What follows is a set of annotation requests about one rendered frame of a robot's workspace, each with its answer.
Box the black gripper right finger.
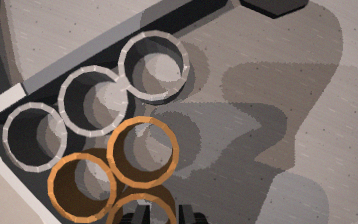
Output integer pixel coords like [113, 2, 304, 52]
[179, 205, 209, 224]

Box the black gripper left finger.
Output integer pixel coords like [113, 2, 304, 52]
[119, 205, 150, 224]

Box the bronze bushing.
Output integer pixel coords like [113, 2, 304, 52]
[106, 184, 177, 224]
[107, 116, 179, 189]
[48, 148, 126, 223]

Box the grey metal bushing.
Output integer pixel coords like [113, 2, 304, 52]
[118, 30, 190, 106]
[2, 102, 86, 173]
[58, 65, 136, 137]

